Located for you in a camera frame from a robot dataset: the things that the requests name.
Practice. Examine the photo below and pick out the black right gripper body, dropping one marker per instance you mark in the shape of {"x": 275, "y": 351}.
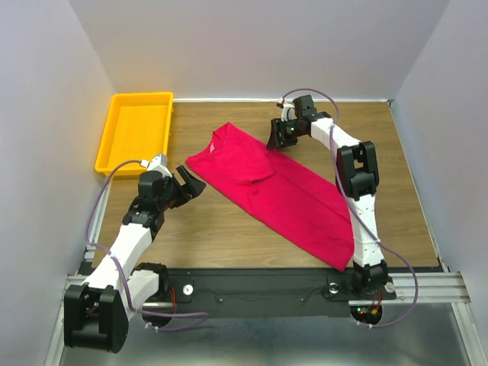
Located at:
{"x": 292, "y": 131}

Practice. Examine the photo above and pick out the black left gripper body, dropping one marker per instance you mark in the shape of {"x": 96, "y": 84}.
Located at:
{"x": 177, "y": 194}

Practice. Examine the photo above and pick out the pink t shirt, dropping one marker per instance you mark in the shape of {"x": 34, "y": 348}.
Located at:
{"x": 286, "y": 196}

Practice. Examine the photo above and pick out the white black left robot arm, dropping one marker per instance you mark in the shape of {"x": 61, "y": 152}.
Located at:
{"x": 97, "y": 312}

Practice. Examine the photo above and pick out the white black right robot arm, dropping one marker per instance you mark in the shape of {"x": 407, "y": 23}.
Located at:
{"x": 356, "y": 177}

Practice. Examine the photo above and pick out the yellow plastic tray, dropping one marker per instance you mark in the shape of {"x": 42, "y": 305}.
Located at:
{"x": 137, "y": 127}

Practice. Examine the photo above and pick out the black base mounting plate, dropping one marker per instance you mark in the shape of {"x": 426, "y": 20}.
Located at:
{"x": 262, "y": 292}

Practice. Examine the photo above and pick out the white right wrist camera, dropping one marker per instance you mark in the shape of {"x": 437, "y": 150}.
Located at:
{"x": 287, "y": 110}

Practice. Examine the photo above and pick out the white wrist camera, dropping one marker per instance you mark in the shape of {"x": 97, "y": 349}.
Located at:
{"x": 156, "y": 162}
{"x": 287, "y": 110}

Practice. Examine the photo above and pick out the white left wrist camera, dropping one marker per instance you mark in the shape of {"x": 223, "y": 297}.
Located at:
{"x": 156, "y": 162}

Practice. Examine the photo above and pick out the aluminium frame rail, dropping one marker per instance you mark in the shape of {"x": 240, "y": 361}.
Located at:
{"x": 429, "y": 322}

